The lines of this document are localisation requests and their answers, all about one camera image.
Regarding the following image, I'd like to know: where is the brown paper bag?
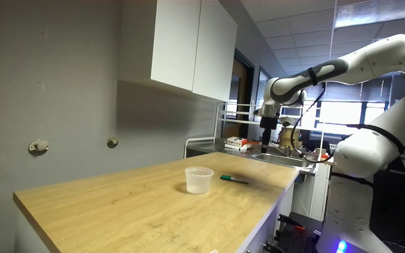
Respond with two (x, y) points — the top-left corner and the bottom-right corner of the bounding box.
(279, 127), (300, 149)

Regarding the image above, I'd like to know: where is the red and white box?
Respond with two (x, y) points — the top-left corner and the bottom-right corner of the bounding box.
(226, 136), (248, 148)

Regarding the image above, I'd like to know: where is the wooden door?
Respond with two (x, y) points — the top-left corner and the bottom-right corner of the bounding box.
(222, 49), (256, 140)

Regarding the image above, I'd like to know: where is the green marker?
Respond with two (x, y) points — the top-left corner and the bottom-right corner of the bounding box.
(220, 175), (250, 184)

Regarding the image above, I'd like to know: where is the black and red clamp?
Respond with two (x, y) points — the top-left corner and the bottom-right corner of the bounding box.
(276, 213), (306, 233)

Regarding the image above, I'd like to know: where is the white wire rack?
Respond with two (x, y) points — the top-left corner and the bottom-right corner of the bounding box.
(214, 101), (326, 155)

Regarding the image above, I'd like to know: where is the window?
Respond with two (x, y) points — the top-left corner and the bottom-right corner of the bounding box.
(300, 100), (388, 136)

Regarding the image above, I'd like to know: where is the ceiling light panel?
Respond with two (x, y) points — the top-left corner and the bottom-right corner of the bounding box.
(334, 0), (405, 29)

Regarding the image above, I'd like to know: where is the white wall cabinet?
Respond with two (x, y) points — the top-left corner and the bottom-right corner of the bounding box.
(117, 0), (238, 103)

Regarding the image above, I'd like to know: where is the steel sink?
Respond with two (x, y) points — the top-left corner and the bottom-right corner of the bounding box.
(251, 152), (316, 170)

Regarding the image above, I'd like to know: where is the clear plastic cup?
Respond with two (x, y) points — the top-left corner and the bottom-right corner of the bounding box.
(185, 167), (214, 195)

